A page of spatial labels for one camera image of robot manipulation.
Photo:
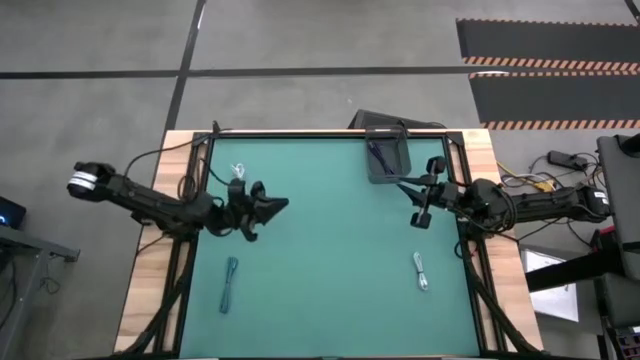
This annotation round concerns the black trapezoid panel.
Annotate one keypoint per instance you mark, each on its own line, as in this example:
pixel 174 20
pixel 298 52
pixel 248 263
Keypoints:
pixel 380 119

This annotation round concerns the black aluminium table frame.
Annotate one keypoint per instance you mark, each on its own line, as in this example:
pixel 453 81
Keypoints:
pixel 325 135

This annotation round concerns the white paper sheet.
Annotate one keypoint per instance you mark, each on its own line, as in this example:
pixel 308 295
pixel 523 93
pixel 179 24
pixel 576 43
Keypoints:
pixel 552 300

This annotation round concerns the black beam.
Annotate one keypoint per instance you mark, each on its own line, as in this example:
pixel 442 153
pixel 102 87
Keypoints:
pixel 565 272

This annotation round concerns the black device with blue light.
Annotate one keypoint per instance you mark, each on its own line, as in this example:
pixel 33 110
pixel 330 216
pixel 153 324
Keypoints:
pixel 10 212

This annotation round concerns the black power strip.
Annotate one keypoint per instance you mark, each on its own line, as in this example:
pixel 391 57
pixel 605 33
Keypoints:
pixel 565 160

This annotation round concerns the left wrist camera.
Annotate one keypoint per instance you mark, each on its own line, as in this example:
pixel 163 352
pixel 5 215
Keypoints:
pixel 257 189

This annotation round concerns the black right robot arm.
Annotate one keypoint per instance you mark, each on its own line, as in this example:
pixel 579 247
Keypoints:
pixel 540 205

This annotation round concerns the gray cabinet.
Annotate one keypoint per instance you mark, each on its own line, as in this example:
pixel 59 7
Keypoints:
pixel 622 200

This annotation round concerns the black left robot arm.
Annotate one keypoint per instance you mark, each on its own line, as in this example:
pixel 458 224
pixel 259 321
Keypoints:
pixel 150 202

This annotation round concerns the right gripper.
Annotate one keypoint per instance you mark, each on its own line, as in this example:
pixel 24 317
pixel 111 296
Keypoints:
pixel 442 195

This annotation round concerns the gray metal stand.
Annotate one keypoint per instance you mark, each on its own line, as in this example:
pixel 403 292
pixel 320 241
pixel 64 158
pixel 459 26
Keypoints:
pixel 25 245

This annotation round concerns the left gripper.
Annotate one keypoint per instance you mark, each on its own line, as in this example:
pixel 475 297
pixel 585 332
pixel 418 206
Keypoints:
pixel 240 212

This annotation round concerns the gray plastic bin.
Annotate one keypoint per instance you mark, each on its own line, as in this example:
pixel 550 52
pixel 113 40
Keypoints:
pixel 397 150

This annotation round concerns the black hazard-striped floor mat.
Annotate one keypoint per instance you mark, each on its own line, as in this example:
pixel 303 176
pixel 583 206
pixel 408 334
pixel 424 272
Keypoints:
pixel 545 42
pixel 550 100

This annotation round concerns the blue pen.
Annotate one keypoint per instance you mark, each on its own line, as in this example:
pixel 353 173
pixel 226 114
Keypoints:
pixel 381 157

